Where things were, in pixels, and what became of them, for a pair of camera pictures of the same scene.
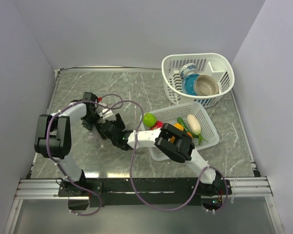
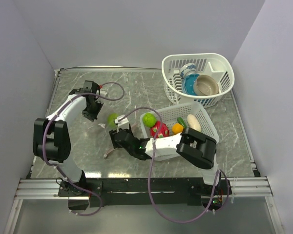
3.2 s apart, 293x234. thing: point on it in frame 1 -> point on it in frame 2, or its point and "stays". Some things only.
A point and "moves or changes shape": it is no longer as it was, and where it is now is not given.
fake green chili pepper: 180,120 stays
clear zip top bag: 93,139 moves or changes shape
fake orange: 179,126 stays
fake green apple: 149,120 stays
